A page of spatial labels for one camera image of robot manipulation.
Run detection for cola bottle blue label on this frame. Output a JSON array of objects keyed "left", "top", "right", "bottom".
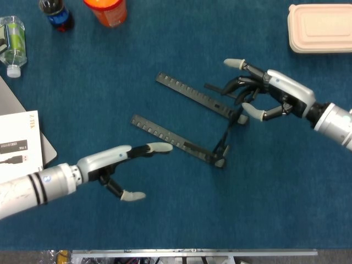
[{"left": 38, "top": 0, "right": 75, "bottom": 33}]

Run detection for tangled cables under frame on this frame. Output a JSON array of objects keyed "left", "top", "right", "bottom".
[{"left": 109, "top": 257, "right": 166, "bottom": 264}]

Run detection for teal fabric table cover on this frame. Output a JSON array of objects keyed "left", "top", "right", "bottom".
[{"left": 0, "top": 0, "right": 352, "bottom": 251}]

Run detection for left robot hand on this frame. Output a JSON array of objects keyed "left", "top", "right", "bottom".
[{"left": 76, "top": 142, "right": 174, "bottom": 202}]

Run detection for white product box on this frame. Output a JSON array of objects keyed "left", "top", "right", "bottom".
[{"left": 0, "top": 110, "right": 46, "bottom": 185}]

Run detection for clear water bottle green label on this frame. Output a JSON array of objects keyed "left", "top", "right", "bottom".
[{"left": 0, "top": 15, "right": 28, "bottom": 79}]

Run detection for red cylindrical canister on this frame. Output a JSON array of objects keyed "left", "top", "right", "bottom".
[{"left": 82, "top": 0, "right": 128, "bottom": 28}]

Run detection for crinkled clear plastic bag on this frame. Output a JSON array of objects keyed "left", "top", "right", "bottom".
[{"left": 38, "top": 249, "right": 58, "bottom": 264}]

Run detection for grey closed laptop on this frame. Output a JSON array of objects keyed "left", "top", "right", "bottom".
[{"left": 0, "top": 75, "right": 58, "bottom": 168}]

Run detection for cream lidded food container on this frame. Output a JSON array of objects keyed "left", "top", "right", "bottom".
[{"left": 287, "top": 3, "right": 352, "bottom": 54}]

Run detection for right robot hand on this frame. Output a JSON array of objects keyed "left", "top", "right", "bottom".
[{"left": 221, "top": 58, "right": 317, "bottom": 122}]

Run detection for aluminium frame rail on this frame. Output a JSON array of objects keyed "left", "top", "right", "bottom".
[{"left": 71, "top": 249, "right": 318, "bottom": 264}]

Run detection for black folding laptop stand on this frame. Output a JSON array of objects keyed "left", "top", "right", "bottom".
[{"left": 130, "top": 71, "right": 250, "bottom": 169}]

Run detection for yellow object on floor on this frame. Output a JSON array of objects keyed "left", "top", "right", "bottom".
[{"left": 56, "top": 250, "right": 72, "bottom": 264}]

